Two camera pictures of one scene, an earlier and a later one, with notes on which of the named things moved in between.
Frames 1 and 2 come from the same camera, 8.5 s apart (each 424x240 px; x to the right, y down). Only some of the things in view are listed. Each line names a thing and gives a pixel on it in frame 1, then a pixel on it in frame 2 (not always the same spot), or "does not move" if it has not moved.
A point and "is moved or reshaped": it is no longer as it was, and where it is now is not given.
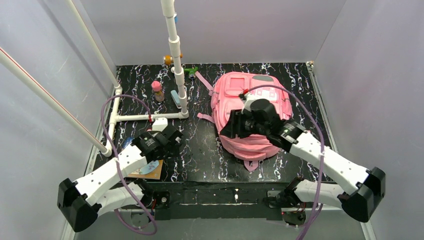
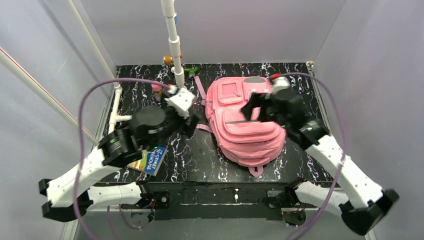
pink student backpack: (251, 149) is moved or reshaped
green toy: (191, 71) does not move
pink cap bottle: (159, 95) does not move
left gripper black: (173, 137) -> (183, 120)
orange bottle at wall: (168, 60) does not move
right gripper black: (234, 124) -> (261, 109)
